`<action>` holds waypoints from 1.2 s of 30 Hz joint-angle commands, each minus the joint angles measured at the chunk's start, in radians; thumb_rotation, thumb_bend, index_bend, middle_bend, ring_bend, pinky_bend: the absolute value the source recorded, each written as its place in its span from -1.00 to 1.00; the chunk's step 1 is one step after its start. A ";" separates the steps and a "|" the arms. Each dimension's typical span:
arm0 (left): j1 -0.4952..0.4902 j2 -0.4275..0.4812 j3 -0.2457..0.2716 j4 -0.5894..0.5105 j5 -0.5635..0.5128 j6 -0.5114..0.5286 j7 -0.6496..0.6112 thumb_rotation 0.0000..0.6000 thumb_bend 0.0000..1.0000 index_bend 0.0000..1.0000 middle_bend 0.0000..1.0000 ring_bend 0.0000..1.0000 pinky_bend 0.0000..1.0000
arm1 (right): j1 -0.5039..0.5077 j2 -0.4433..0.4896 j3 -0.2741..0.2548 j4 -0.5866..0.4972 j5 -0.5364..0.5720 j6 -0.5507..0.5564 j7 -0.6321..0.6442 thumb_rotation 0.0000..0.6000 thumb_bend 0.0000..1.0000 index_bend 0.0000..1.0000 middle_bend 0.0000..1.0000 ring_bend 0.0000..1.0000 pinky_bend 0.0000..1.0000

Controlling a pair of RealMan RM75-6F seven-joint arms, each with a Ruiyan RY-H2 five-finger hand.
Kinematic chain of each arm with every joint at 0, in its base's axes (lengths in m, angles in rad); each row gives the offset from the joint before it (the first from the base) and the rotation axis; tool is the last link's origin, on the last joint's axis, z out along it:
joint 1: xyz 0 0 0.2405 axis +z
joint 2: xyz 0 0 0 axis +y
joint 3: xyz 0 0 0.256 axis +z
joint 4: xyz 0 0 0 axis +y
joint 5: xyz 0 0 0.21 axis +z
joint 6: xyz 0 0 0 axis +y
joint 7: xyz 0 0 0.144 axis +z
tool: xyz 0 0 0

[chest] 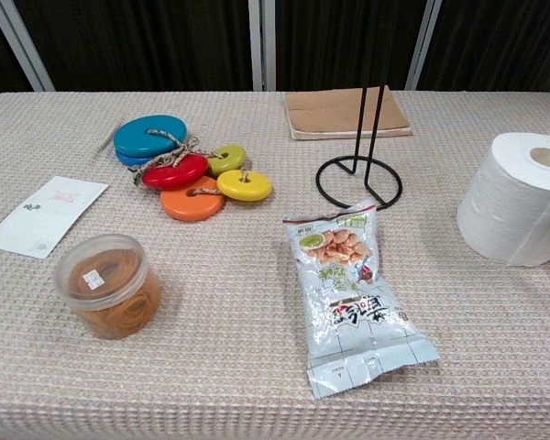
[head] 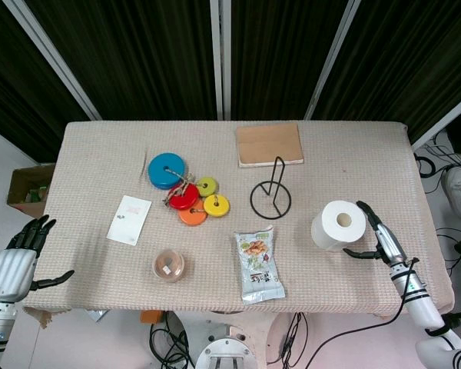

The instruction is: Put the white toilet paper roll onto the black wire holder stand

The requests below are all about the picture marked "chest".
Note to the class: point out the white paper towel roll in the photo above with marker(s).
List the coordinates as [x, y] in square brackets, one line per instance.
[504, 211]

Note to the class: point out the dark curtain panel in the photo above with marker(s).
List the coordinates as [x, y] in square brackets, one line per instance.
[330, 41]
[504, 41]
[0, 59]
[142, 41]

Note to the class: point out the silver peanut snack bag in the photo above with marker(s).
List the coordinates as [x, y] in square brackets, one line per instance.
[353, 293]

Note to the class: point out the brown cardboard notebook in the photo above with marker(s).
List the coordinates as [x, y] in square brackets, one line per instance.
[330, 114]

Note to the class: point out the yellow wooden disc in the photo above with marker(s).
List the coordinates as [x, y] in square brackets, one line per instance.
[252, 188]

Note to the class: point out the small green wooden disc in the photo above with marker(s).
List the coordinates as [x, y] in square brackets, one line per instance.
[231, 158]

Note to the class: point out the beige woven tablecloth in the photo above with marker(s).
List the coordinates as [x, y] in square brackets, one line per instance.
[220, 321]

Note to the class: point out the orange wooden disc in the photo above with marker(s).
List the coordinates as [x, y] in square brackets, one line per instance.
[183, 208]

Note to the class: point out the red wooden disc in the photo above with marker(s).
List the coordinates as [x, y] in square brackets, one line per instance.
[174, 176]

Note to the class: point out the large teal wooden disc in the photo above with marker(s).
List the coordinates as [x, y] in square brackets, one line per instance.
[142, 135]

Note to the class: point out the blue wooden disc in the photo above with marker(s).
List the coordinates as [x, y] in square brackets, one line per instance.
[124, 159]

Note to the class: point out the clear jar of rubber bands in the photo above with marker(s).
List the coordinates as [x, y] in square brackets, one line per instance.
[105, 293]

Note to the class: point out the white paper card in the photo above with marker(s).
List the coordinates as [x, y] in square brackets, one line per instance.
[46, 215]

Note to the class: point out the grey metal frame post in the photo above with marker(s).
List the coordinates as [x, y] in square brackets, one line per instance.
[20, 46]
[421, 46]
[262, 46]

